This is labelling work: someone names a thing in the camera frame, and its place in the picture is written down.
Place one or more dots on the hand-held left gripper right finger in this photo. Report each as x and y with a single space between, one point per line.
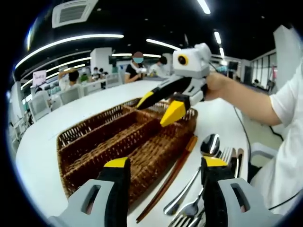
246 205

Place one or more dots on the ceiling light strip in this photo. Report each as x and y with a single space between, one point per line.
203 6
71 41
163 44

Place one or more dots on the brown chopstick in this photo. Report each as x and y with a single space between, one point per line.
163 186
190 147

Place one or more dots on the ceiling air conditioner vent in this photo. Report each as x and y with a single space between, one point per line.
73 11

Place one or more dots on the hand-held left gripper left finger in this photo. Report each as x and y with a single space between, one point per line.
90 205

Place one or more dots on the brown wicker storage tray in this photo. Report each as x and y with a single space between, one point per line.
94 151

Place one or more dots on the person's right hand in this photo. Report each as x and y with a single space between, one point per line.
220 87

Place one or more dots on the white office chair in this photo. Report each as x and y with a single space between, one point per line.
39 105
262 149
71 94

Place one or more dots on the pink hanging sign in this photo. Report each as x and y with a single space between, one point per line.
39 78

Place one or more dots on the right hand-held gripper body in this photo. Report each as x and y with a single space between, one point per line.
196 61

